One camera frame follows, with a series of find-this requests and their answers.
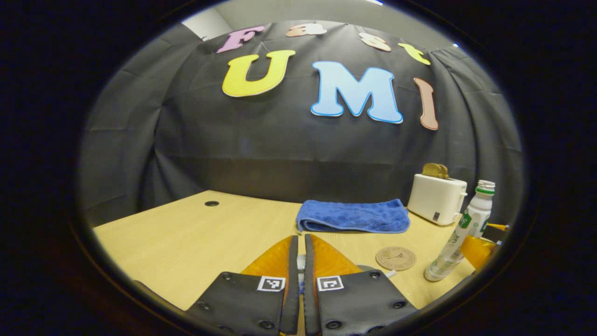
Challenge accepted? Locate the blue folded towel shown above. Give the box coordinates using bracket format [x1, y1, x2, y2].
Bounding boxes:
[296, 199, 411, 234]

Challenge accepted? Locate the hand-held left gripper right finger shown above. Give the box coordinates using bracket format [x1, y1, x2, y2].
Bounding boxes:
[304, 233, 418, 336]

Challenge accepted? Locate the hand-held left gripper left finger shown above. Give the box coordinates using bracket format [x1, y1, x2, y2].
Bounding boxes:
[184, 235, 299, 336]

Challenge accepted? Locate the white toaster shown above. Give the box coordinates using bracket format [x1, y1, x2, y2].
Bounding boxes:
[407, 174, 468, 226]

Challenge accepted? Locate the white plastic water bottle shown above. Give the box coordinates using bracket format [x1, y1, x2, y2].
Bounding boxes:
[423, 180, 496, 282]

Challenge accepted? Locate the round wooden coaster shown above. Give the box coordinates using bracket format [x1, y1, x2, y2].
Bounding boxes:
[375, 246, 417, 271]

